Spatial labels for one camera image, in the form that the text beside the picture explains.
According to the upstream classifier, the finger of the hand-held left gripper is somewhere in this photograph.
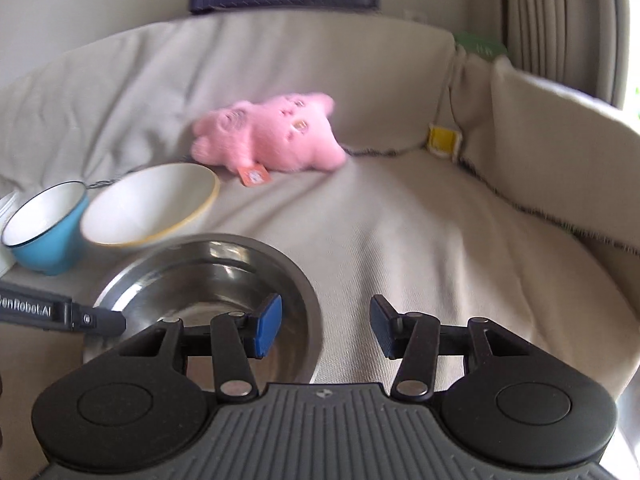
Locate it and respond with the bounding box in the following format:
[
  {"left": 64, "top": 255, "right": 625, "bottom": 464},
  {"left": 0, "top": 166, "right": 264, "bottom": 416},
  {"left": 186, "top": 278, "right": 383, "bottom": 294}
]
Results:
[{"left": 67, "top": 300, "right": 127, "bottom": 337}]

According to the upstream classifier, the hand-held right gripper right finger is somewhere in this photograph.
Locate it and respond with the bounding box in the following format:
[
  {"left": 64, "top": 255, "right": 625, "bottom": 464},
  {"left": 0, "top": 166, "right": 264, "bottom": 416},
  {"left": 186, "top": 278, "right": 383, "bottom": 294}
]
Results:
[{"left": 369, "top": 295, "right": 531, "bottom": 402}]

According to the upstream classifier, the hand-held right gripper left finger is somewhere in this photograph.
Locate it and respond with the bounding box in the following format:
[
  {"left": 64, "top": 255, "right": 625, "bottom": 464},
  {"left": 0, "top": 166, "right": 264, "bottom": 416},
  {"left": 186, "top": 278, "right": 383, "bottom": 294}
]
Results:
[{"left": 117, "top": 292, "right": 283, "bottom": 403}]

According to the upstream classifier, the stainless steel bowl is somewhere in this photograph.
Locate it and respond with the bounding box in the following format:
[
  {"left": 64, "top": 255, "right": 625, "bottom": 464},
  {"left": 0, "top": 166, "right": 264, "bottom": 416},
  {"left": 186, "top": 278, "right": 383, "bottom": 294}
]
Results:
[{"left": 82, "top": 234, "right": 322, "bottom": 386}]

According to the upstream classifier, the white bowl with yellow rim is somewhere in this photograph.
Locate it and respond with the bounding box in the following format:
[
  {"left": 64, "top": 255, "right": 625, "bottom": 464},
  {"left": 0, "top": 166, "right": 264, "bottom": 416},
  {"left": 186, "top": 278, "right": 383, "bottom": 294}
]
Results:
[{"left": 80, "top": 162, "right": 221, "bottom": 251}]

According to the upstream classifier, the beige sofa cover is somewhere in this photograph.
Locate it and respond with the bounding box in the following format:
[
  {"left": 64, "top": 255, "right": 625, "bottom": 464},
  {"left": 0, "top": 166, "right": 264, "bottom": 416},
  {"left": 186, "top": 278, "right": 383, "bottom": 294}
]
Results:
[{"left": 0, "top": 10, "right": 640, "bottom": 480}]

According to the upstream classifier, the pink plush toy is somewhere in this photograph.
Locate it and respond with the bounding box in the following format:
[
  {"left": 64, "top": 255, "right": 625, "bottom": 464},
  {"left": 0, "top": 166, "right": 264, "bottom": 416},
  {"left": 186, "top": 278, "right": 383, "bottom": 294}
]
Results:
[{"left": 190, "top": 91, "right": 348, "bottom": 188}]

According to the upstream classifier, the yellow fabric tag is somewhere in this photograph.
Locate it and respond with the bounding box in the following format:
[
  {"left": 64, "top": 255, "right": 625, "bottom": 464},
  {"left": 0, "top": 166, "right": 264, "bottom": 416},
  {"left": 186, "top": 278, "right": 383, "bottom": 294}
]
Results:
[{"left": 427, "top": 124, "right": 463, "bottom": 161}]

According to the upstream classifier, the green box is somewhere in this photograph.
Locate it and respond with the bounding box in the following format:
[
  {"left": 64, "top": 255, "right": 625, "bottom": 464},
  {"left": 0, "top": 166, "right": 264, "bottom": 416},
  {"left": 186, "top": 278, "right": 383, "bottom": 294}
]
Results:
[{"left": 452, "top": 31, "right": 508, "bottom": 61}]

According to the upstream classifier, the beige curtain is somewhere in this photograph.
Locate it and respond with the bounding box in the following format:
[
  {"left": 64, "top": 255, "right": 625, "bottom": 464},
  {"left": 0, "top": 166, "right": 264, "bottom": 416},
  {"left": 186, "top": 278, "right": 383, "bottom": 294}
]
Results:
[{"left": 502, "top": 0, "right": 632, "bottom": 108}]

